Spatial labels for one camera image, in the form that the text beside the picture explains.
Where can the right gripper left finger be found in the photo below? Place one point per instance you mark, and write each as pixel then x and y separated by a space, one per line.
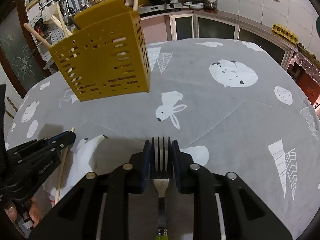
pixel 129 178

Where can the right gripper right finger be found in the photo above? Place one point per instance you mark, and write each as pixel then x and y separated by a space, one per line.
pixel 192 178

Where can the steel fork green handle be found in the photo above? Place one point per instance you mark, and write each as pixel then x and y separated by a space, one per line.
pixel 161 173

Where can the wooden chopstick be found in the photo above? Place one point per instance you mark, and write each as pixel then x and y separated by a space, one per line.
pixel 59 179
pixel 38 36
pixel 58 25
pixel 60 15

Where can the kitchen counter cabinets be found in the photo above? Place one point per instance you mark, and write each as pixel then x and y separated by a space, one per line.
pixel 182 24

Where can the person's left hand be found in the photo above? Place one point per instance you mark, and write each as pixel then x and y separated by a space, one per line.
pixel 34 211

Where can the grey patterned tablecloth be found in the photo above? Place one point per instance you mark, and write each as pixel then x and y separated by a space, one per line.
pixel 227 103

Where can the dark glass door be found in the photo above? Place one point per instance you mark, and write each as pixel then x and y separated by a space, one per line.
pixel 20 57

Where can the yellow perforated utensil holder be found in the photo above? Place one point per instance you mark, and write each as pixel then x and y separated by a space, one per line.
pixel 107 55

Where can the gas stove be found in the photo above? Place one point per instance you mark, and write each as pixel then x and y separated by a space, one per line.
pixel 159 8

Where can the yellow egg tray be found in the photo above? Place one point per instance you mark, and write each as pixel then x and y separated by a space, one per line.
pixel 285 33

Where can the hanging utensil rack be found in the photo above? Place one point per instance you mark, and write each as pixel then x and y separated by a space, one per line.
pixel 68 8

